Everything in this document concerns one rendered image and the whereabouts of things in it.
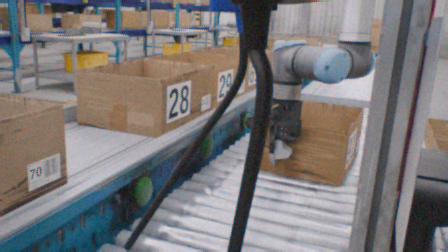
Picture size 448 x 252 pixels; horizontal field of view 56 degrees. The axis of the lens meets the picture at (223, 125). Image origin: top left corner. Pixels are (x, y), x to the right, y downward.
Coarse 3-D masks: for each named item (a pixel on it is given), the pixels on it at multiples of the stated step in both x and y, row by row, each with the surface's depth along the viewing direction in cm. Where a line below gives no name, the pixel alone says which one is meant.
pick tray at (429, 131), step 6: (432, 120) 177; (438, 120) 176; (444, 120) 175; (426, 126) 177; (432, 126) 177; (438, 126) 176; (444, 126) 176; (426, 132) 173; (432, 132) 156; (438, 132) 177; (444, 132) 176; (426, 138) 170; (432, 138) 154; (444, 138) 151; (426, 144) 168
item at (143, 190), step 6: (144, 180) 100; (150, 180) 102; (138, 186) 98; (144, 186) 100; (150, 186) 102; (138, 192) 98; (144, 192) 100; (150, 192) 103; (138, 198) 98; (144, 198) 100; (138, 204) 99; (144, 204) 101
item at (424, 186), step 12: (420, 156) 48; (432, 156) 49; (444, 156) 49; (420, 168) 46; (432, 168) 46; (444, 168) 46; (420, 180) 44; (432, 180) 44; (444, 180) 43; (420, 192) 43; (432, 192) 43; (444, 192) 43; (420, 204) 44; (432, 204) 43; (444, 204) 43; (420, 216) 44; (432, 216) 44; (444, 216) 43; (432, 228) 45; (432, 240) 47
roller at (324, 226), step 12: (180, 192) 117; (192, 192) 117; (204, 204) 113; (216, 204) 112; (228, 204) 111; (252, 216) 109; (264, 216) 108; (276, 216) 107; (288, 216) 106; (300, 216) 106; (312, 228) 103; (324, 228) 103; (336, 228) 102; (348, 228) 102
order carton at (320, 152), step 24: (312, 120) 165; (336, 120) 161; (360, 120) 148; (288, 144) 130; (312, 144) 127; (336, 144) 124; (264, 168) 136; (288, 168) 132; (312, 168) 129; (336, 168) 125
